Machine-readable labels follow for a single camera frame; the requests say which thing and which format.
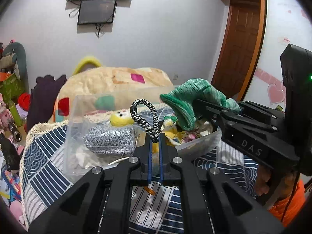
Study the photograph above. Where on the green knit glove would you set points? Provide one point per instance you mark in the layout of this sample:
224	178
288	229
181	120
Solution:
185	97

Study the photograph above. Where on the white heart sliding door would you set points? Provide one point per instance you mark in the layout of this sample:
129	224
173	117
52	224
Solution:
275	29

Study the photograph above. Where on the blue patterned tablecloth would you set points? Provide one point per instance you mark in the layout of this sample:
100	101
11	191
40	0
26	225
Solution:
41	156

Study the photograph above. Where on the silver glitter pouch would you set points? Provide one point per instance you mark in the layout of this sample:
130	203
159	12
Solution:
107	140

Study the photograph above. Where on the black metal lens tube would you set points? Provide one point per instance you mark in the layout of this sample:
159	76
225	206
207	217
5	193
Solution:
15	132

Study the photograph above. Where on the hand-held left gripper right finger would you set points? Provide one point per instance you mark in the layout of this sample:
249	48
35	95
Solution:
161	162

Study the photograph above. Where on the clear plastic storage box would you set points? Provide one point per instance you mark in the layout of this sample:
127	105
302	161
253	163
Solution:
73	131

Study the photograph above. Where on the dark purple cloth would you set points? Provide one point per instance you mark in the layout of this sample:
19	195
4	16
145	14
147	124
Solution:
43	97

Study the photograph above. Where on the floral fabric piece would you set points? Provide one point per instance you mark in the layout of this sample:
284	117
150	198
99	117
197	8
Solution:
185	135

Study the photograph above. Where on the black plastic bag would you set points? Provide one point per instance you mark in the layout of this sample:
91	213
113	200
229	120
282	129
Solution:
8	151

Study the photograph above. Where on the pile of papers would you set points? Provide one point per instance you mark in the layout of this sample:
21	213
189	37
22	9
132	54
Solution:
11	182

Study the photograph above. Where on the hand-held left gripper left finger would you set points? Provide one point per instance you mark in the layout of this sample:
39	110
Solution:
149	162

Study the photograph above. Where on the green bottle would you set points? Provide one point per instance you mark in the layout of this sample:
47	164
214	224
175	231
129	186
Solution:
15	114

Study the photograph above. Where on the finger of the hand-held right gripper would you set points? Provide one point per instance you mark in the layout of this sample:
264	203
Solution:
214	112
263	113

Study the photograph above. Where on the white wall socket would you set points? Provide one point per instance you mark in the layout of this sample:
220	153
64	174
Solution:
175	76

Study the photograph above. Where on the small black wall monitor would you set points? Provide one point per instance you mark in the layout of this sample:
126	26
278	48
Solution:
96	12

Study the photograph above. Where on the pink rabbit toy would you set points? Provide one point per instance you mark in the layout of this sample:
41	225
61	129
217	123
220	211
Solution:
4	117

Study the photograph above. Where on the person's right hand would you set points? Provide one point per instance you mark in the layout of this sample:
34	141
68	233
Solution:
262	182

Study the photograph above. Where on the yellow felt plush toy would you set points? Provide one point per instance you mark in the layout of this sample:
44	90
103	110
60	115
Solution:
120	119

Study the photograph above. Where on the cream patchwork blanket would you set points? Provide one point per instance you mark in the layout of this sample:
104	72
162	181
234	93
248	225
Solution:
107	80

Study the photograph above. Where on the brown wooden door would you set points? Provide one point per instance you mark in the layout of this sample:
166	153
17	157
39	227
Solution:
240	53

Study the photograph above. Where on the red cloth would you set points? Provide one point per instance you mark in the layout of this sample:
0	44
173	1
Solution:
24	101

